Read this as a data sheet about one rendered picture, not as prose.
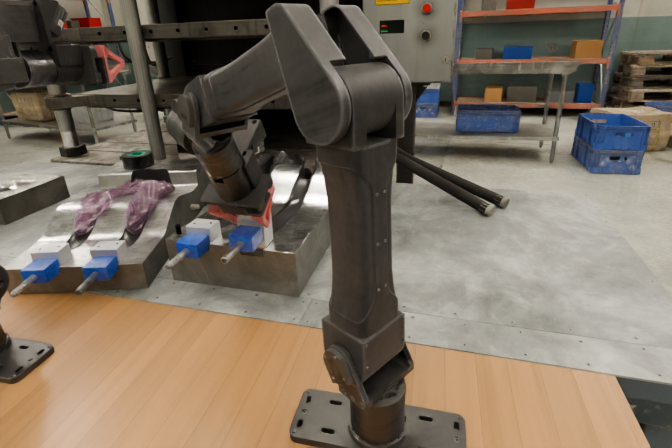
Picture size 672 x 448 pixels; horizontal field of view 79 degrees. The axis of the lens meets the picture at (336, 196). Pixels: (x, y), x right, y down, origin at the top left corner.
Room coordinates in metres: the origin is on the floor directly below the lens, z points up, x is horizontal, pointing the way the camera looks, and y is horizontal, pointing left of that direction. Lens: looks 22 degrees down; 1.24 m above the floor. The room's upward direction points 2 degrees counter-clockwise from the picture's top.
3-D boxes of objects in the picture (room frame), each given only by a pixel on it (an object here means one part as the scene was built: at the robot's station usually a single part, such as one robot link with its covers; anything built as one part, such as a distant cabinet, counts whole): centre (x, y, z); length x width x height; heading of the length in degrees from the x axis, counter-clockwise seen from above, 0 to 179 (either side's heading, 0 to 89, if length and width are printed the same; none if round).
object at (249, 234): (0.62, 0.16, 0.92); 0.13 x 0.05 x 0.05; 165
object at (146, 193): (0.91, 0.49, 0.90); 0.26 x 0.18 x 0.08; 1
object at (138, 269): (0.91, 0.50, 0.86); 0.50 x 0.26 x 0.11; 1
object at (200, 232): (0.65, 0.26, 0.89); 0.13 x 0.05 x 0.05; 164
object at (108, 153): (1.90, 0.46, 0.76); 1.30 x 0.84 x 0.07; 74
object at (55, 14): (0.76, 0.48, 1.25); 0.07 x 0.06 x 0.11; 75
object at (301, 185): (0.88, 0.14, 0.92); 0.35 x 0.16 x 0.09; 164
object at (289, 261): (0.89, 0.13, 0.87); 0.50 x 0.26 x 0.14; 164
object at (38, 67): (0.70, 0.49, 1.21); 0.07 x 0.06 x 0.07; 166
